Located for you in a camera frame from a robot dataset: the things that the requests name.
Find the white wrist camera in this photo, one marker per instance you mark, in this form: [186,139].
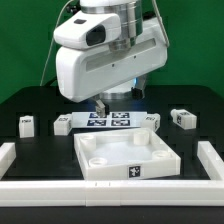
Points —
[83,31]

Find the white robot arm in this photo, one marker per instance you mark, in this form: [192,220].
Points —
[105,44]

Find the white marker sheet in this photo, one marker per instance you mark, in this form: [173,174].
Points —
[125,119]

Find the white square table top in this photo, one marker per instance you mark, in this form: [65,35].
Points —
[127,154]

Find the white U-shaped fence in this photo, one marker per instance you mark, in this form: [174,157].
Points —
[208,192]

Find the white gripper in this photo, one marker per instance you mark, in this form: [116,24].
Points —
[84,74]

